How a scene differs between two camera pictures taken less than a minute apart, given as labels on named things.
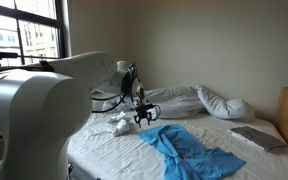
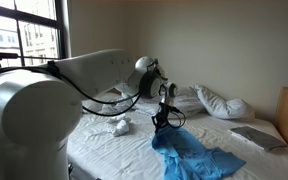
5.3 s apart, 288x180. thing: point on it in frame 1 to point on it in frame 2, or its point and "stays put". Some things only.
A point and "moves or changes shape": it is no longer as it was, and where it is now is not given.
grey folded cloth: x=259 y=138 stays put
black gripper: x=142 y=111 to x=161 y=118
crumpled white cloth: x=122 y=124 stays put
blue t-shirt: x=184 y=158 moves or changes shape
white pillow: x=233 y=108 stays put
